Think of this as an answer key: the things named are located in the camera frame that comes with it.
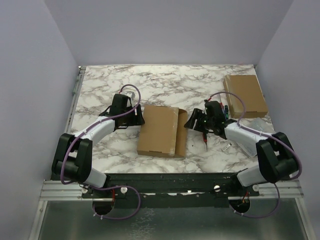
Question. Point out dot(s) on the red black utility knife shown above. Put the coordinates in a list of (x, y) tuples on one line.
[(205, 140)]

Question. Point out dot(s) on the aluminium extrusion frame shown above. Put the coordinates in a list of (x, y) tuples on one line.
[(277, 213)]

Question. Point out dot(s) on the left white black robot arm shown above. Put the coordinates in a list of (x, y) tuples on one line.
[(73, 156)]

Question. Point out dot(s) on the green black screwdriver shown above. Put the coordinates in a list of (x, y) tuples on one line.
[(226, 110)]

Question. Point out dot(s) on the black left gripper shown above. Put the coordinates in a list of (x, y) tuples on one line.
[(137, 120)]

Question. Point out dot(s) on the small silver metal piece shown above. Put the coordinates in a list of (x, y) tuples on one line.
[(226, 147)]

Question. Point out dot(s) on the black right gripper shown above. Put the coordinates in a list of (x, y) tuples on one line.
[(197, 119)]

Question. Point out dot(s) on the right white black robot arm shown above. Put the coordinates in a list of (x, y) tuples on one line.
[(276, 159)]

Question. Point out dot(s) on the blue red screwdriver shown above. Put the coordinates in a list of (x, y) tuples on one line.
[(222, 106)]

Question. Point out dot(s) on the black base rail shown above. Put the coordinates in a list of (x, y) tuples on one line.
[(170, 190)]

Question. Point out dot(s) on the clear plastic screw box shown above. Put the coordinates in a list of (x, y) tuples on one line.
[(257, 124)]

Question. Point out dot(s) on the brown cardboard express box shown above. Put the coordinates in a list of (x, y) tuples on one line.
[(163, 134)]

